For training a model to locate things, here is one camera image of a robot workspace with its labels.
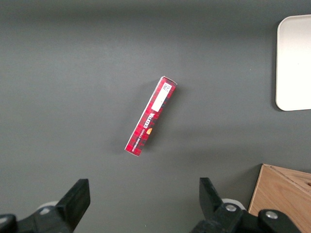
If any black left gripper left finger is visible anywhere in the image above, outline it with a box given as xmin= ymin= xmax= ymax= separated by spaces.
xmin=0 ymin=179 xmax=91 ymax=233

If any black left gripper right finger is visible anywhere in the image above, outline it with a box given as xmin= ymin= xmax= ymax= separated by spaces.
xmin=191 ymin=177 xmax=302 ymax=233

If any wooden drawer cabinet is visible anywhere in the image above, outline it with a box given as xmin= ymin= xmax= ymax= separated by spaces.
xmin=247 ymin=164 xmax=311 ymax=233

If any red tartan shortbread box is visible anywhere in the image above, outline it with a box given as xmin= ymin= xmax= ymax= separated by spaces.
xmin=125 ymin=75 xmax=178 ymax=158

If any cream plastic tray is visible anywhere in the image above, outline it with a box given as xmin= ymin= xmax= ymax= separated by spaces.
xmin=276 ymin=14 xmax=311 ymax=112

